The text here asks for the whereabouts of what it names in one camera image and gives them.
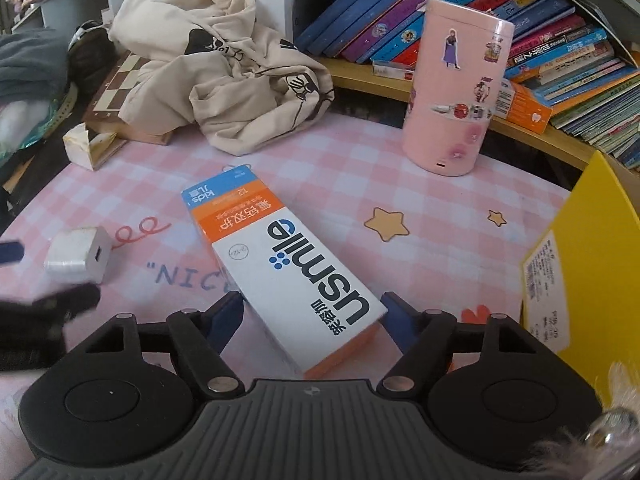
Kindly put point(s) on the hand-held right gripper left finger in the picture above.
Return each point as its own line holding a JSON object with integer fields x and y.
{"x": 227, "y": 317}

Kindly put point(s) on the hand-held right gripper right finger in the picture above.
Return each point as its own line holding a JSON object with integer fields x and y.
{"x": 397, "y": 320}

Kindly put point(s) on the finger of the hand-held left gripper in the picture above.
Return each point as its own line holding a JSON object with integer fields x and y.
{"x": 35, "y": 330}
{"x": 10, "y": 252}

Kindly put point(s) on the white charger adapter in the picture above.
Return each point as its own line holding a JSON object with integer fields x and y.
{"x": 72, "y": 255}

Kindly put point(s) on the white orange toothpaste box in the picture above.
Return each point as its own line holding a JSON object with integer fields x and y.
{"x": 290, "y": 260}

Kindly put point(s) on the yellow cardboard box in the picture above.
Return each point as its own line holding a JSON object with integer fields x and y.
{"x": 600, "y": 210}

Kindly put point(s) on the pink stickered cylinder container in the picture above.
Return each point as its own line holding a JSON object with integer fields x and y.
{"x": 450, "y": 125}

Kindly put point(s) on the small cream paper box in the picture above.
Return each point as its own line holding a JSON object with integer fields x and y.
{"x": 82, "y": 147}

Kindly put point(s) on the white bag with teal trim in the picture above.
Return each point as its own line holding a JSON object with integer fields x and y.
{"x": 20, "y": 120}

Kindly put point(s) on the pink checked table mat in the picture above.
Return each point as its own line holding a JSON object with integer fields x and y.
{"x": 350, "y": 160}

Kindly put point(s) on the wooden chessboard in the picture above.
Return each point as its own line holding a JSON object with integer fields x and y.
{"x": 120, "y": 90}

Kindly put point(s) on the dark grey cloth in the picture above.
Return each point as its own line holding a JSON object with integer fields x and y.
{"x": 30, "y": 55}

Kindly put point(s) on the black bag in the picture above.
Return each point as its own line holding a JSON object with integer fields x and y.
{"x": 87, "y": 60}

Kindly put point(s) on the small orange toothpaste box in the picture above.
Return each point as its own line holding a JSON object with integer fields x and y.
{"x": 525, "y": 110}

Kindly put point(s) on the small white red box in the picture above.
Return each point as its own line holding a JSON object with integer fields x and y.
{"x": 392, "y": 71}

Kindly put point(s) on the bookshelf with wooden boards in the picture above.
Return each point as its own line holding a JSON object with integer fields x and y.
{"x": 272, "y": 0}

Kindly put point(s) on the row of colourful books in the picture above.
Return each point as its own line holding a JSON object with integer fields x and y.
{"x": 550, "y": 35}

